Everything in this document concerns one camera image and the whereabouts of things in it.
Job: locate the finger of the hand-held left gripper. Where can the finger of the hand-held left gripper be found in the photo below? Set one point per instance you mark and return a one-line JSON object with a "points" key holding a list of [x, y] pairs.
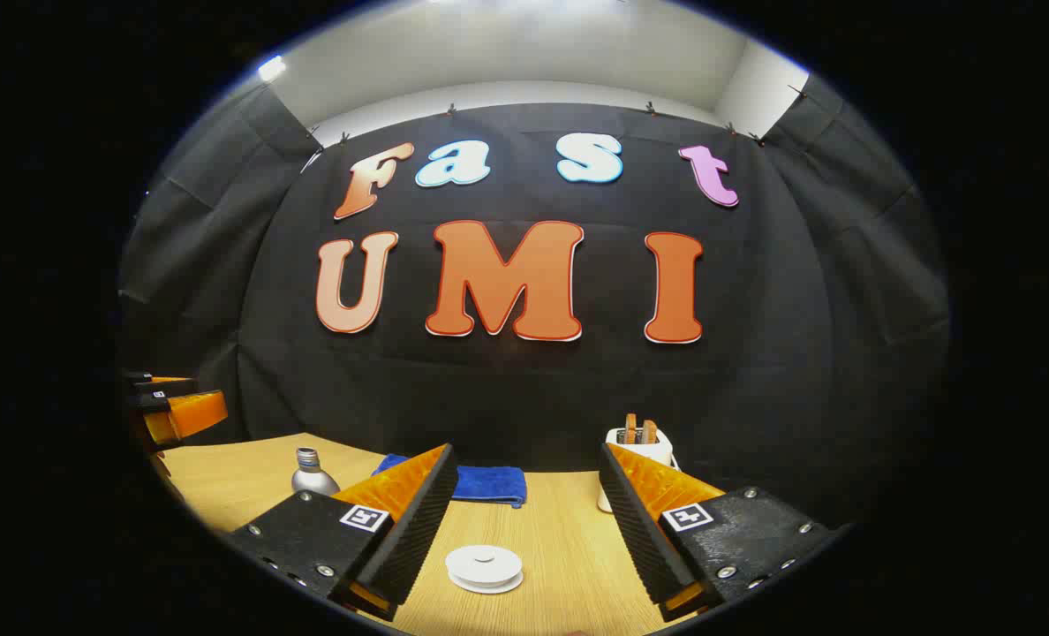
{"points": [[184, 417], [161, 385]]}

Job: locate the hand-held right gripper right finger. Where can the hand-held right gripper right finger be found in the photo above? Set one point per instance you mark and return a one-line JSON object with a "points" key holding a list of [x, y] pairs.
{"points": [[639, 530]]}

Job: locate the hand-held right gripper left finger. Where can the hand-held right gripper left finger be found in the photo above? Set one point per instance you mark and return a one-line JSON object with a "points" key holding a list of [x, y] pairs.
{"points": [[418, 530]]}

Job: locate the white teacup lid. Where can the white teacup lid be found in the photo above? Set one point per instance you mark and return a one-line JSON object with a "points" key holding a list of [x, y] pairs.
{"points": [[484, 562]]}

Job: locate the silver water bottle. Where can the silver water bottle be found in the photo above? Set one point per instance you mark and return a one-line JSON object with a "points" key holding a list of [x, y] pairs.
{"points": [[314, 479]]}

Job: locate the white toaster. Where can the white toaster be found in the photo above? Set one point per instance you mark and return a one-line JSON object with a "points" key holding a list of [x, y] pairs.
{"points": [[657, 449]]}

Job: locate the blue towel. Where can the blue towel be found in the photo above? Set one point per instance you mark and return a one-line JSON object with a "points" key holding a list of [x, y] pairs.
{"points": [[489, 484]]}

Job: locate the brown toast slice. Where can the brown toast slice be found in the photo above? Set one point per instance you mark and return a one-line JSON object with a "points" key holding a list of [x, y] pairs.
{"points": [[630, 428], [649, 432]]}

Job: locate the black backdrop cloth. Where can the black backdrop cloth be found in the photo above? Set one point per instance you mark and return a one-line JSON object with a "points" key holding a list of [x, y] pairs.
{"points": [[533, 389]]}

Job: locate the ceiling light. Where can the ceiling light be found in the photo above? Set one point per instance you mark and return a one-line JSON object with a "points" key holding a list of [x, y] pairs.
{"points": [[271, 68]]}

